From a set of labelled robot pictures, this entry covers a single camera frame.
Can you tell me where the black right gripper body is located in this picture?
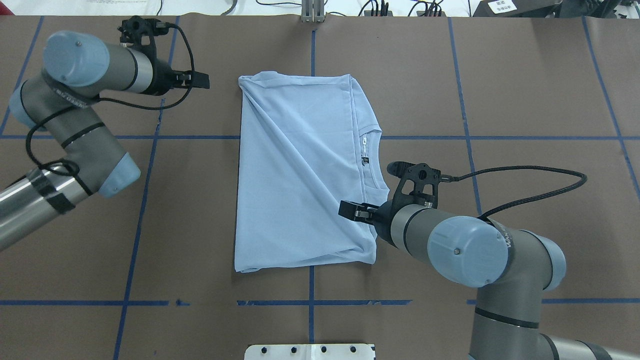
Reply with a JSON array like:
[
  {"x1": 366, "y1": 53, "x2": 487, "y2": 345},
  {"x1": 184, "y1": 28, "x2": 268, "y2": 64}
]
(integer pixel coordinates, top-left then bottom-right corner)
[{"x1": 371, "y1": 202, "x2": 395, "y2": 246}]

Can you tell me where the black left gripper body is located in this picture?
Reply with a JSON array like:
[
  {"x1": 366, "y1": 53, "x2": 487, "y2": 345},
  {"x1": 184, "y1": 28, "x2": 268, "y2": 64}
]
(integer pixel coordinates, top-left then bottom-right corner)
[{"x1": 150, "y1": 59, "x2": 183, "y2": 96}]

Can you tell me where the light blue t-shirt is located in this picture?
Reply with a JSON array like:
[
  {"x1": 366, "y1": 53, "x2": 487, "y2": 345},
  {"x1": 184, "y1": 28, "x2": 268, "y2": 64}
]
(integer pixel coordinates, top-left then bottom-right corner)
[{"x1": 234, "y1": 71, "x2": 389, "y2": 273}]

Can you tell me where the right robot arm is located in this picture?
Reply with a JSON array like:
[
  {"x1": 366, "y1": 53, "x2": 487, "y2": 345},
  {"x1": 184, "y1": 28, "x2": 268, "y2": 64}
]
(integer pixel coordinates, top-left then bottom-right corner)
[{"x1": 338, "y1": 200, "x2": 639, "y2": 360}]

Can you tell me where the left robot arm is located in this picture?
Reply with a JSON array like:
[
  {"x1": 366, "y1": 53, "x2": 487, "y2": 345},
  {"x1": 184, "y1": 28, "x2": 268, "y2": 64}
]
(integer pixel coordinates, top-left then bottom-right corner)
[{"x1": 0, "y1": 18, "x2": 210, "y2": 250}]

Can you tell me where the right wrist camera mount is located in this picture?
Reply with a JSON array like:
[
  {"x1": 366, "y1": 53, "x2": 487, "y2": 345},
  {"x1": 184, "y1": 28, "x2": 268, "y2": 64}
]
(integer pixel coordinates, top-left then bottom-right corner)
[{"x1": 386, "y1": 161, "x2": 442, "y2": 212}]

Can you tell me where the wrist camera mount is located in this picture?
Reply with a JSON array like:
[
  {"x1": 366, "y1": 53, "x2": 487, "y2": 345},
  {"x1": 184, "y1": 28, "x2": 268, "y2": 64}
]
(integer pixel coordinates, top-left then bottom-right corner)
[
  {"x1": 117, "y1": 15, "x2": 170, "y2": 59},
  {"x1": 386, "y1": 161, "x2": 442, "y2": 212}
]

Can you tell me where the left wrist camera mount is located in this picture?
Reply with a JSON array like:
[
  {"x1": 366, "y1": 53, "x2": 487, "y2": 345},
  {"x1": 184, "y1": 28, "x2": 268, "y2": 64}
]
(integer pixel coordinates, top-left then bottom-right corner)
[{"x1": 117, "y1": 15, "x2": 170, "y2": 59}]

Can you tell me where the aluminium frame post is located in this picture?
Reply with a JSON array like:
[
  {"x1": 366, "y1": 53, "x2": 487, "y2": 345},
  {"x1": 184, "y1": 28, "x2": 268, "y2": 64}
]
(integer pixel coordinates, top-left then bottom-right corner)
[{"x1": 300, "y1": 0, "x2": 326, "y2": 24}]

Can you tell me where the white camera pedestal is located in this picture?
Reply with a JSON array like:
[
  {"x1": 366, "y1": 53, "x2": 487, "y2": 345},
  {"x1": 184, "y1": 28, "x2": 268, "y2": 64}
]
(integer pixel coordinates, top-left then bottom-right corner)
[{"x1": 244, "y1": 342, "x2": 377, "y2": 360}]

